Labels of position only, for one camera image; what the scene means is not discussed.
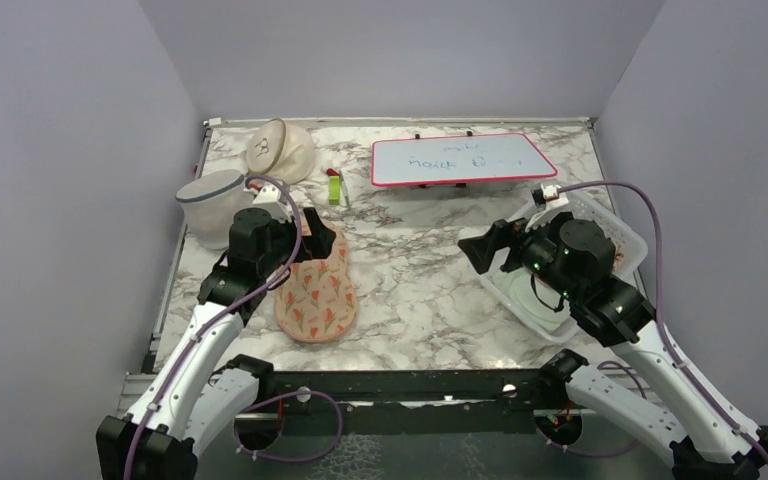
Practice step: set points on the green red marker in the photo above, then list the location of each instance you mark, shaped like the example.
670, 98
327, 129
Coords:
337, 189

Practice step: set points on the white plastic basket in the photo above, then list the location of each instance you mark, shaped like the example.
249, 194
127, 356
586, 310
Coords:
582, 206

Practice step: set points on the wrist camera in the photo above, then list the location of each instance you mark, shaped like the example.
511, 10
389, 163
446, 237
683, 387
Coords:
550, 201
270, 199

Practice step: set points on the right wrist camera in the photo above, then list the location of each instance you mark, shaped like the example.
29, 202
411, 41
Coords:
550, 201

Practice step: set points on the floral mesh laundry bag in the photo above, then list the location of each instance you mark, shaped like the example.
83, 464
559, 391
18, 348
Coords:
318, 302

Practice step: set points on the red framed whiteboard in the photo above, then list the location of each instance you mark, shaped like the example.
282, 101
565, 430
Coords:
460, 159

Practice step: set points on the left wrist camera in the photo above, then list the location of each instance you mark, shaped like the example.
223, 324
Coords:
270, 199

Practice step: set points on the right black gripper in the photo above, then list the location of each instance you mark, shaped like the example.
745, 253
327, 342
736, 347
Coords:
502, 233

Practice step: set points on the white mesh laundry bag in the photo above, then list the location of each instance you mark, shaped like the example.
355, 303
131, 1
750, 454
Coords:
209, 204

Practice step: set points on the pink bra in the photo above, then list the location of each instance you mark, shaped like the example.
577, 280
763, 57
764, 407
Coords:
623, 260

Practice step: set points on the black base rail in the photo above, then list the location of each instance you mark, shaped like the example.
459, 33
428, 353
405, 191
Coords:
409, 402

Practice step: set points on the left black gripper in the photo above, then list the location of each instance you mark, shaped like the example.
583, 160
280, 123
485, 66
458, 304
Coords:
319, 245

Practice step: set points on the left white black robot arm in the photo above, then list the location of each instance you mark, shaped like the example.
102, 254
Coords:
164, 433

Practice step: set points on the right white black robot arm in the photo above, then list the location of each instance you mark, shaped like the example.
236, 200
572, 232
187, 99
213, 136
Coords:
574, 257

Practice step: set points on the light green bra pads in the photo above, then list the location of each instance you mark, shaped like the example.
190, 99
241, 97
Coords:
535, 304

